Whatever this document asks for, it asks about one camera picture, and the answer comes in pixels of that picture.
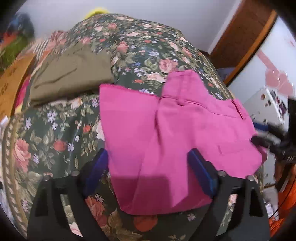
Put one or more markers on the yellow foam bed rail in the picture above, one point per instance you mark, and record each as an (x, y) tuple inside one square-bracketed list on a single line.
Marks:
[(96, 11)]

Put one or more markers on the wooden door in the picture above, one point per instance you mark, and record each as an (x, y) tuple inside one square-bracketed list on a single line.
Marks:
[(243, 36)]

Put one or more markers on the wooden lap tray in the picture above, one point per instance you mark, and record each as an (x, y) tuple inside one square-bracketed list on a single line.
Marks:
[(11, 82)]

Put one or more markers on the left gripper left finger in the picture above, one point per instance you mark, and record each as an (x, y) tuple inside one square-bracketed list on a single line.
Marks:
[(59, 210)]

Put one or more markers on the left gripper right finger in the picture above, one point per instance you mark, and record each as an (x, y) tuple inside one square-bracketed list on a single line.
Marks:
[(237, 210)]

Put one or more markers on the floral bedspread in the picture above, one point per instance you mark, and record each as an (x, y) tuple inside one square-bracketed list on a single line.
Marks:
[(60, 137)]

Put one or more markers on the white device box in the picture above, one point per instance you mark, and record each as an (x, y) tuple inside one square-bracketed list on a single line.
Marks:
[(266, 107)]

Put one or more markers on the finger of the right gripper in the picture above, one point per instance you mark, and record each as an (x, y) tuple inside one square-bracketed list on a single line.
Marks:
[(270, 144), (270, 128)]

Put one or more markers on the green storage bag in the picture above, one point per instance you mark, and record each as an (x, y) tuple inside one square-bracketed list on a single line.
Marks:
[(11, 51)]

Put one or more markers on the pile of clothes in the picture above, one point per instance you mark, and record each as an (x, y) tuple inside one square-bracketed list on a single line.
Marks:
[(20, 24)]

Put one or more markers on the olive green folded pants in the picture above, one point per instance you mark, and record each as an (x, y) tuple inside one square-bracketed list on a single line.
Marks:
[(75, 70)]

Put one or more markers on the pink pants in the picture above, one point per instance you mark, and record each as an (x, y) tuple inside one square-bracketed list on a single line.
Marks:
[(148, 137)]

